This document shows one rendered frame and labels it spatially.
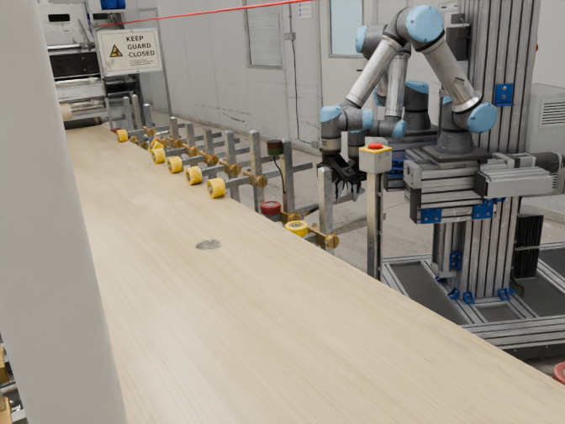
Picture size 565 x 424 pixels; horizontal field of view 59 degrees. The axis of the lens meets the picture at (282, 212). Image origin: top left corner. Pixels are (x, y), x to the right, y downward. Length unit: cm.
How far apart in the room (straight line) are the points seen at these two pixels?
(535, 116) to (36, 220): 231
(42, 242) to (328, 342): 96
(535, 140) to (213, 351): 177
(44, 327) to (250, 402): 78
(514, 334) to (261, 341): 156
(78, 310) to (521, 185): 202
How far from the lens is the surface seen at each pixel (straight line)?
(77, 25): 451
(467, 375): 112
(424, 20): 187
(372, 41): 230
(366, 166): 151
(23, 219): 26
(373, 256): 161
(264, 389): 106
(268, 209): 197
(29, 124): 26
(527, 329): 256
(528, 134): 249
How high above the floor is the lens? 158
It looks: 21 degrees down
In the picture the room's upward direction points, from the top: 4 degrees counter-clockwise
